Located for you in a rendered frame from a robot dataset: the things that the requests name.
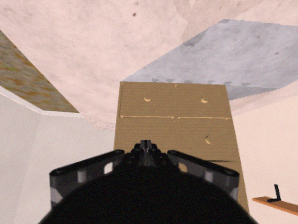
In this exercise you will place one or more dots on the brown wooden drawer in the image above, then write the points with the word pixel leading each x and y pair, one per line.
pixel 194 137
pixel 201 102
pixel 240 192
pixel 147 101
pixel 160 132

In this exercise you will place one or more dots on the brown wooden chest of drawers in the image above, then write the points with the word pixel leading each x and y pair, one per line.
pixel 219 162

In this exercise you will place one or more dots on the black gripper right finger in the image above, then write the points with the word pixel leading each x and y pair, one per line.
pixel 223 177

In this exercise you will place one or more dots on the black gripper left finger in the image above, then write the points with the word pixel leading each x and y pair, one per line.
pixel 65 179

